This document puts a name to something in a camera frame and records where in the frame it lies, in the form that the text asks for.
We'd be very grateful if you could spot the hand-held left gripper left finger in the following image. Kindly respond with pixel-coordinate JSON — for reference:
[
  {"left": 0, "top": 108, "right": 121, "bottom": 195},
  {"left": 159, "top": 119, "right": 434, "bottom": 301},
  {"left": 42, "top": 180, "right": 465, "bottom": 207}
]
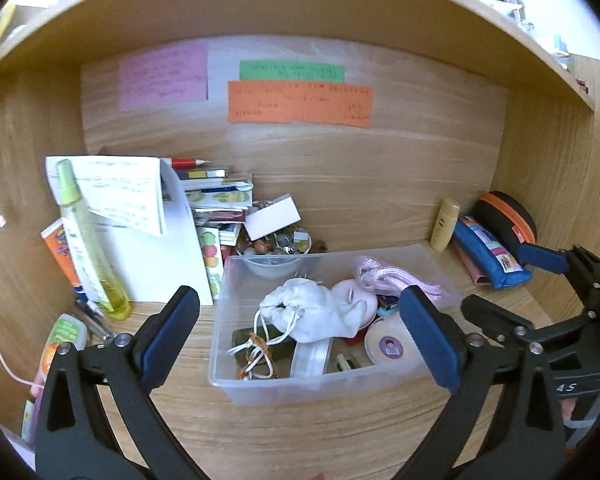
[{"left": 34, "top": 285, "right": 206, "bottom": 480}]

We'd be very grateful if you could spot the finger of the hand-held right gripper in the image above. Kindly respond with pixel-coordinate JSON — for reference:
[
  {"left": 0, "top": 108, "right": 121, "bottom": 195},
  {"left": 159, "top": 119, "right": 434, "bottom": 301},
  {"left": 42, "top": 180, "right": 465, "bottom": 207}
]
[
  {"left": 461, "top": 293, "right": 597, "bottom": 357},
  {"left": 518, "top": 241, "right": 600, "bottom": 312}
]

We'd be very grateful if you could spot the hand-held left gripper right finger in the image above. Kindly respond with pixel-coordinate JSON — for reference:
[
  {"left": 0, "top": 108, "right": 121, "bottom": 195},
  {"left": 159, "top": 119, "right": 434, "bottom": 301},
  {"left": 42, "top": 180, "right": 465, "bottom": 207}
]
[{"left": 395, "top": 285, "right": 566, "bottom": 480}]

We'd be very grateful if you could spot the cream tape roll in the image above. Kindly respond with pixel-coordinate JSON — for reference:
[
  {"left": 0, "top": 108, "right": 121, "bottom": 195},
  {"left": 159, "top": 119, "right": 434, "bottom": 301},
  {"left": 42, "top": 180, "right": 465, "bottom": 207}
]
[{"left": 364, "top": 317, "right": 416, "bottom": 366}]

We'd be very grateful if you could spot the pink rope lanyard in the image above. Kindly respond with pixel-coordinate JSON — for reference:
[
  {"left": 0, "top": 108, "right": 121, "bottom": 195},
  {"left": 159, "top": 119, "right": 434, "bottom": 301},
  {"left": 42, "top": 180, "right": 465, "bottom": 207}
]
[{"left": 355, "top": 255, "right": 448, "bottom": 308}]

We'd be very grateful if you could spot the pink round case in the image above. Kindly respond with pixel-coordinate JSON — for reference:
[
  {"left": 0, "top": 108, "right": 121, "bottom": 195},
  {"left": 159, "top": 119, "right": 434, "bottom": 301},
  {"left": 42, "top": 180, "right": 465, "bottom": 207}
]
[{"left": 331, "top": 279, "right": 367, "bottom": 328}]

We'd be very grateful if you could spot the white drawstring pouch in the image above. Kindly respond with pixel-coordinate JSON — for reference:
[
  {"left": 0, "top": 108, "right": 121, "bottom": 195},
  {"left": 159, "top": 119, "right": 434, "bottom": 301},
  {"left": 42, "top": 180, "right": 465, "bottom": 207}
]
[{"left": 228, "top": 279, "right": 365, "bottom": 381}]

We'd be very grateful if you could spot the white round container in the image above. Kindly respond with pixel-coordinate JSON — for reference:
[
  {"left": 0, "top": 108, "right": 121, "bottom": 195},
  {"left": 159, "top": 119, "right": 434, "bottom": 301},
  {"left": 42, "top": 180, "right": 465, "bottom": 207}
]
[{"left": 290, "top": 337, "right": 333, "bottom": 378}]

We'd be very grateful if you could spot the clear plastic storage box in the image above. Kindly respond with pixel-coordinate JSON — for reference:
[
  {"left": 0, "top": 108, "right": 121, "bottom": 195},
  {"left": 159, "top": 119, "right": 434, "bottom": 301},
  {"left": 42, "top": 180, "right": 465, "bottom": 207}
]
[{"left": 208, "top": 244, "right": 463, "bottom": 407}]

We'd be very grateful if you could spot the wooden desktop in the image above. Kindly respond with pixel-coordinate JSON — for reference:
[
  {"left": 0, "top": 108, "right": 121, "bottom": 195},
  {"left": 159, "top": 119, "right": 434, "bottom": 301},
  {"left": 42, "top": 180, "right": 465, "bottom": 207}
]
[{"left": 10, "top": 240, "right": 571, "bottom": 480}]

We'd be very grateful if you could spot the black orange zip case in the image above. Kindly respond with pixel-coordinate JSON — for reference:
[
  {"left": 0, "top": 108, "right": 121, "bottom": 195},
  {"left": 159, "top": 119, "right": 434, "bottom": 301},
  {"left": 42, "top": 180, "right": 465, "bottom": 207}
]
[{"left": 474, "top": 191, "right": 538, "bottom": 261}]

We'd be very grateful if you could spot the blue pencil case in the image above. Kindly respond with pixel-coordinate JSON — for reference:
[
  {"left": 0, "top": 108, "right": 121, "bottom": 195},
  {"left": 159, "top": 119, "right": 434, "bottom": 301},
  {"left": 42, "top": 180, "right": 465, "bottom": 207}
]
[{"left": 452, "top": 215, "right": 533, "bottom": 290}]

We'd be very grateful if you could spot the white file holder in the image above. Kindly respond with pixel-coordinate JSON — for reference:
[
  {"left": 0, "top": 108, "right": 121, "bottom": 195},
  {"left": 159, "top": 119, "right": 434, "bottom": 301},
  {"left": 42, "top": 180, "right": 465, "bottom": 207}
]
[{"left": 45, "top": 156, "right": 216, "bottom": 306}]

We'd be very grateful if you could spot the grey metal item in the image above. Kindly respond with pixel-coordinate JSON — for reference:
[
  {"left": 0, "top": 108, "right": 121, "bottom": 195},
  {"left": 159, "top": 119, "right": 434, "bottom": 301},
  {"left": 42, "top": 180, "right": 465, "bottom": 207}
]
[{"left": 75, "top": 299, "right": 115, "bottom": 341}]

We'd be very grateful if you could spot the yellow-green spray bottle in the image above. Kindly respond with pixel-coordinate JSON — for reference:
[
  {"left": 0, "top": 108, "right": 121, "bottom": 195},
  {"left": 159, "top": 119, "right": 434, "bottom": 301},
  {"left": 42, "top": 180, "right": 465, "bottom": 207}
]
[{"left": 55, "top": 159, "right": 132, "bottom": 321}]

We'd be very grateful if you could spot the small yellow bottle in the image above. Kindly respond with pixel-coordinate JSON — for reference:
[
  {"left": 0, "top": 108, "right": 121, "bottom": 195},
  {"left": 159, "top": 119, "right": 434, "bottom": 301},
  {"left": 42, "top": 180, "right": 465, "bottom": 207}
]
[{"left": 429, "top": 198, "right": 461, "bottom": 252}]

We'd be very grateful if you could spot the orange green white pack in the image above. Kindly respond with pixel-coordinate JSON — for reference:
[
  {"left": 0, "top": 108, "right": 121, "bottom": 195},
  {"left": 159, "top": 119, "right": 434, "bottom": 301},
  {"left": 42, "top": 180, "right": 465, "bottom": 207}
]
[{"left": 39, "top": 313, "right": 90, "bottom": 386}]

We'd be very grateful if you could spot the orange tube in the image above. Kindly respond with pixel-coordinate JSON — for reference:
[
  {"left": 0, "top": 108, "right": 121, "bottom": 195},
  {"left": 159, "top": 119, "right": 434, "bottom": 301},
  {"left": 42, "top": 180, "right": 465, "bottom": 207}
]
[{"left": 41, "top": 217, "right": 88, "bottom": 301}]

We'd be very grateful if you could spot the bowl of small trinkets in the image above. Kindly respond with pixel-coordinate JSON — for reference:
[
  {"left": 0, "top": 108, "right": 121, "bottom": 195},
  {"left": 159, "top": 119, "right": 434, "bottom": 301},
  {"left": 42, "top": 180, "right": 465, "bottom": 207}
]
[{"left": 235, "top": 227, "right": 313, "bottom": 281}]

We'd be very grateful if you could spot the white handwritten paper slip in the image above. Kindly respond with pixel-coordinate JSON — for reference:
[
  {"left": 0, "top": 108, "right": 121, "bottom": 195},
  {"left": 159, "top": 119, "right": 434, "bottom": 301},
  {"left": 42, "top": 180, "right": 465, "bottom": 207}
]
[{"left": 72, "top": 156, "right": 168, "bottom": 237}]

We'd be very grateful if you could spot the stack of booklets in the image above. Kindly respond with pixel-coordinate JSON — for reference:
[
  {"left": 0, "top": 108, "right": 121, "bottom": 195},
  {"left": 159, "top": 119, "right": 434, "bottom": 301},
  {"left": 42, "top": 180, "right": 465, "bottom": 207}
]
[{"left": 172, "top": 167, "right": 256, "bottom": 302}]

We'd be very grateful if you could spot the green white packet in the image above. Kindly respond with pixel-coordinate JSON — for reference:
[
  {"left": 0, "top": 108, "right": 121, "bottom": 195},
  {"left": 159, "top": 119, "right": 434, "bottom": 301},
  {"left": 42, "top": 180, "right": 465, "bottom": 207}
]
[{"left": 21, "top": 399, "right": 41, "bottom": 445}]

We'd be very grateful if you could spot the small white box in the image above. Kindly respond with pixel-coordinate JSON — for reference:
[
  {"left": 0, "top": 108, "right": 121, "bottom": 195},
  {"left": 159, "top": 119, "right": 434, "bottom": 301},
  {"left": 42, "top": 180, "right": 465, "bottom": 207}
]
[{"left": 243, "top": 195, "right": 302, "bottom": 242}]

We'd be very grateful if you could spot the pink paper note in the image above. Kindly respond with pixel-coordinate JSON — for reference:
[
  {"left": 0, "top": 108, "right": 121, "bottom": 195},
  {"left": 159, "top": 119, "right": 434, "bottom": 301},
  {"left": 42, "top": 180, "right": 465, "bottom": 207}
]
[{"left": 119, "top": 42, "right": 209, "bottom": 113}]

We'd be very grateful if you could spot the orange paper note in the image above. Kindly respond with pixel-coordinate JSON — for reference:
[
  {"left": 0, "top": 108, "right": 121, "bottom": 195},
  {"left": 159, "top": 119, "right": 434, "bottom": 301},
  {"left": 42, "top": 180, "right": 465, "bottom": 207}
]
[{"left": 227, "top": 80, "right": 375, "bottom": 130}]

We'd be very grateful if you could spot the green paper note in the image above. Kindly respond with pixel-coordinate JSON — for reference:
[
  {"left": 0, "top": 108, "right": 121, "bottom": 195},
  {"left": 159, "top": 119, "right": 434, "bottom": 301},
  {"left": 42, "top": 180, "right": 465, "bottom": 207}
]
[{"left": 239, "top": 60, "right": 346, "bottom": 83}]

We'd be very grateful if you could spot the wooden shelf board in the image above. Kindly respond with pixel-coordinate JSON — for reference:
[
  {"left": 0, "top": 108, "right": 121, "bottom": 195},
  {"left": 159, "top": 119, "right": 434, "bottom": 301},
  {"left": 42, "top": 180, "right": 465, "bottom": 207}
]
[{"left": 0, "top": 0, "right": 596, "bottom": 111}]

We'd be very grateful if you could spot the white charging cable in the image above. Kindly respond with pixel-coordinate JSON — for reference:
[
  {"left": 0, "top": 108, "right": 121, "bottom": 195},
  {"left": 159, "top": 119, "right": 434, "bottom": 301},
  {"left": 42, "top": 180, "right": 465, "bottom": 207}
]
[{"left": 0, "top": 317, "right": 43, "bottom": 388}]

